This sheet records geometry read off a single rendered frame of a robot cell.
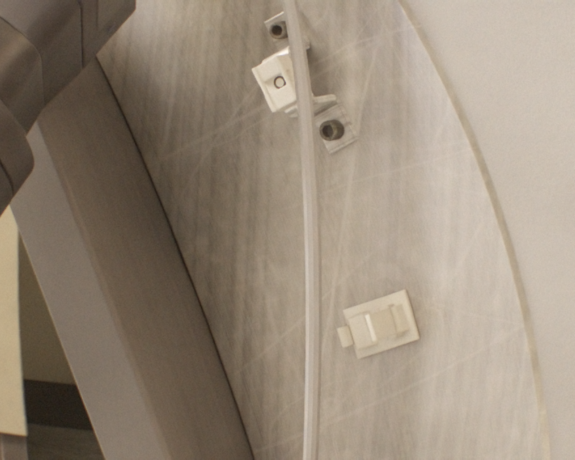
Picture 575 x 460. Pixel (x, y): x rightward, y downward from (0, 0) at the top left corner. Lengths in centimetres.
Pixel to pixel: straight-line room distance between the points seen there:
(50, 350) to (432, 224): 558
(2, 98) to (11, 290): 504
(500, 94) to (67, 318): 15
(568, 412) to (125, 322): 14
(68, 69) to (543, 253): 15
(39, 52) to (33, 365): 565
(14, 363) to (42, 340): 58
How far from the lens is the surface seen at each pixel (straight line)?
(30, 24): 94
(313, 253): 100
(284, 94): 101
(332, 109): 102
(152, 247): 105
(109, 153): 105
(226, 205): 105
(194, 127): 105
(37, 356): 659
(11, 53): 94
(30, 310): 657
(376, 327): 100
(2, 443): 607
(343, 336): 102
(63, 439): 651
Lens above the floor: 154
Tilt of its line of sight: 10 degrees down
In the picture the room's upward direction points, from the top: 3 degrees clockwise
